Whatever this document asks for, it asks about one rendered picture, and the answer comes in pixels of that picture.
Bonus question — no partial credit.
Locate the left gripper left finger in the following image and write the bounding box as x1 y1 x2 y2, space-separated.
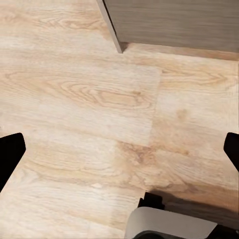
0 132 26 192

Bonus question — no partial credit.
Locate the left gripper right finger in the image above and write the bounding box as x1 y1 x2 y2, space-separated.
224 132 239 172

